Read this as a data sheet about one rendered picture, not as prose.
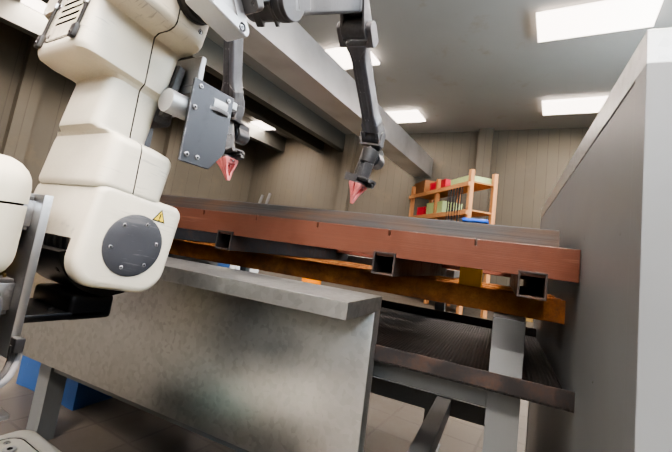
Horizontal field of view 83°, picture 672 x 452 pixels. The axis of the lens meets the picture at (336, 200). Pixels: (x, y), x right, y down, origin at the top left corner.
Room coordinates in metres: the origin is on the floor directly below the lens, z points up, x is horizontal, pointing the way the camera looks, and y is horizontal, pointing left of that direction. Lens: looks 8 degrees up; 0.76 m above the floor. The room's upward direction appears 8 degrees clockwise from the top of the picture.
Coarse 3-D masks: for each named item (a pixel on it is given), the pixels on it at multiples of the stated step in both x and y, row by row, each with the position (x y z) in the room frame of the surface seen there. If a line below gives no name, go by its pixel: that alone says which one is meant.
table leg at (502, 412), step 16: (512, 320) 0.78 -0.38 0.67; (512, 336) 0.78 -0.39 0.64; (496, 352) 0.79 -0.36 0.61; (512, 352) 0.78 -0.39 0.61; (496, 368) 0.79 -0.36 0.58; (512, 368) 0.78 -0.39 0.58; (496, 400) 0.79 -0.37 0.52; (512, 400) 0.77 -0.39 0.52; (496, 416) 0.78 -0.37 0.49; (512, 416) 0.77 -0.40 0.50; (496, 432) 0.78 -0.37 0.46; (512, 432) 0.77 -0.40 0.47; (496, 448) 0.78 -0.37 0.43; (512, 448) 0.77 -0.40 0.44
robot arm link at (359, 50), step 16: (368, 32) 0.98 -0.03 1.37; (352, 48) 1.03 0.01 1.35; (368, 48) 1.04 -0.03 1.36; (352, 64) 1.08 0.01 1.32; (368, 64) 1.08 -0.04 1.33; (368, 80) 1.11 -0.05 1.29; (368, 96) 1.15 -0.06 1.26; (368, 112) 1.20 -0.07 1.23; (368, 128) 1.25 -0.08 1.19; (384, 128) 1.29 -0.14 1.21
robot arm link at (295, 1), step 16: (272, 0) 0.66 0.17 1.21; (288, 0) 0.67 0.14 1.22; (304, 0) 0.71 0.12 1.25; (320, 0) 0.79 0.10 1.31; (336, 0) 0.84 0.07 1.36; (352, 0) 0.90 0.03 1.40; (368, 0) 0.95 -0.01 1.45; (288, 16) 0.68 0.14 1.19; (352, 16) 1.01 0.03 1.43; (368, 16) 0.98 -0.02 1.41; (352, 32) 0.99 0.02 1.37
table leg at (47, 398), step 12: (48, 372) 1.36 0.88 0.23; (36, 384) 1.38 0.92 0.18; (48, 384) 1.36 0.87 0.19; (60, 384) 1.39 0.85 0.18; (36, 396) 1.37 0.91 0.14; (48, 396) 1.37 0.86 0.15; (60, 396) 1.40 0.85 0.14; (36, 408) 1.37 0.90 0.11; (48, 408) 1.37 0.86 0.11; (36, 420) 1.36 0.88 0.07; (48, 420) 1.38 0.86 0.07; (36, 432) 1.36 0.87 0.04; (48, 432) 1.39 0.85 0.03
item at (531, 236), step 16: (208, 208) 1.12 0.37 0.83; (224, 208) 1.09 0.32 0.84; (240, 208) 1.07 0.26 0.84; (256, 208) 1.05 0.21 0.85; (272, 208) 1.02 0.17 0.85; (288, 208) 1.00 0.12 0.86; (304, 208) 0.98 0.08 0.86; (352, 224) 0.92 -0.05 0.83; (368, 224) 0.91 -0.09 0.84; (384, 224) 0.89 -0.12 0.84; (400, 224) 0.88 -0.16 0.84; (416, 224) 0.86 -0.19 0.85; (432, 224) 0.85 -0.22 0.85; (448, 224) 0.83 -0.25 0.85; (464, 224) 0.82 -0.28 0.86; (480, 224) 0.80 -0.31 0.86; (496, 240) 0.79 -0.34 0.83; (512, 240) 0.78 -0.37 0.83; (528, 240) 0.76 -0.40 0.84; (544, 240) 0.75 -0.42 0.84
